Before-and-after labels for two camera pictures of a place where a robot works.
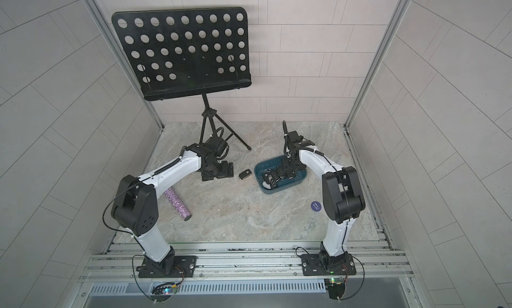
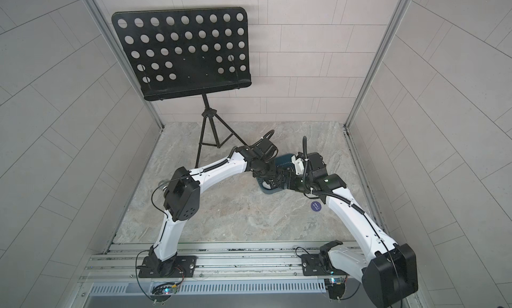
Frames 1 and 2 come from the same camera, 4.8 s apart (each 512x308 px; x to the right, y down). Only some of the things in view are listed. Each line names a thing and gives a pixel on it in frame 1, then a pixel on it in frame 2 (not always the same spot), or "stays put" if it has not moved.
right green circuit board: [336, 287] stays put
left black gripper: [225, 173] -> [271, 163]
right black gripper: [286, 165] -> [292, 184]
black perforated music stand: [187, 53] stays put
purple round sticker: [316, 206] stays put
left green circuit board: [161, 293] stays put
